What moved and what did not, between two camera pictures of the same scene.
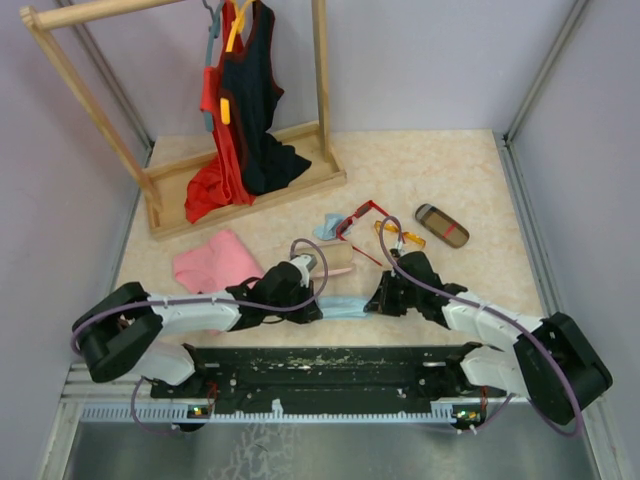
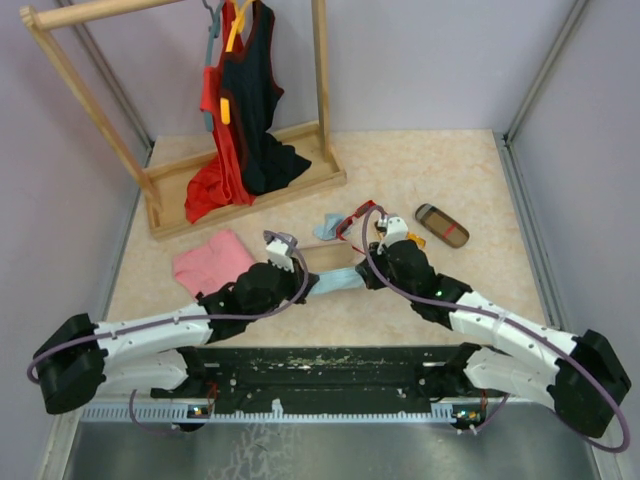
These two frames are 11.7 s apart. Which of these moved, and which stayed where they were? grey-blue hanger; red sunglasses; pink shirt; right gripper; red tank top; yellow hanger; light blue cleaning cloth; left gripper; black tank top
Moved: light blue cleaning cloth; left gripper; right gripper
Stayed: grey-blue hanger; yellow hanger; red tank top; black tank top; pink shirt; red sunglasses
